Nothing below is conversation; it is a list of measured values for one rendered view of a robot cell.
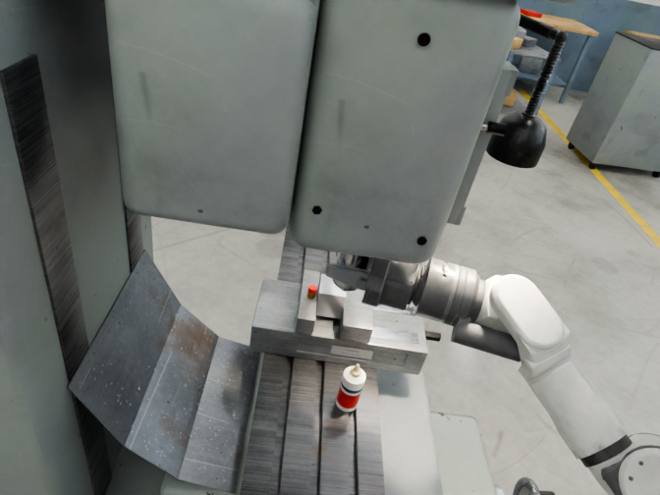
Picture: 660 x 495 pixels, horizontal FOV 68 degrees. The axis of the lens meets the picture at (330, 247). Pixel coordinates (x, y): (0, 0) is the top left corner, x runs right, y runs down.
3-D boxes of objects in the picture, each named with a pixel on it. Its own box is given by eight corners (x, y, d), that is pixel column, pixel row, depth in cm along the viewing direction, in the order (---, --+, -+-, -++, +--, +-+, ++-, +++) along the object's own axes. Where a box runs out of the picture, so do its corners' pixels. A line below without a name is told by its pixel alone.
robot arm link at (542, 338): (522, 265, 68) (588, 350, 62) (501, 291, 76) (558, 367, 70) (484, 284, 66) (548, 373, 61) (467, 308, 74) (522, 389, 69)
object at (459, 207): (454, 210, 70) (510, 61, 58) (460, 226, 67) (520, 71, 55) (427, 206, 70) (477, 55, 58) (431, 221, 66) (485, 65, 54)
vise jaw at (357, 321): (367, 293, 107) (371, 279, 105) (369, 344, 95) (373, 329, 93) (341, 289, 107) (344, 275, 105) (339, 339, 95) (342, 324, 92)
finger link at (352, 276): (329, 259, 71) (370, 271, 70) (326, 276, 73) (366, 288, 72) (326, 265, 70) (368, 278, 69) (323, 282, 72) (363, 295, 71)
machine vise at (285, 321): (412, 324, 112) (425, 288, 106) (418, 376, 100) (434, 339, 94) (260, 301, 110) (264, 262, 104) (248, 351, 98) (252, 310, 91)
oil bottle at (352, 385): (357, 396, 93) (368, 357, 87) (357, 413, 90) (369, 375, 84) (335, 393, 93) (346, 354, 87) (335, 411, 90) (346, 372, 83)
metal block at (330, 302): (341, 299, 103) (346, 277, 99) (340, 319, 98) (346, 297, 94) (316, 295, 102) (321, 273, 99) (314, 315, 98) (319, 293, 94)
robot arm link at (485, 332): (462, 253, 70) (542, 276, 68) (445, 285, 79) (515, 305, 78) (446, 326, 65) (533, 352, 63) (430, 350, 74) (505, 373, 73)
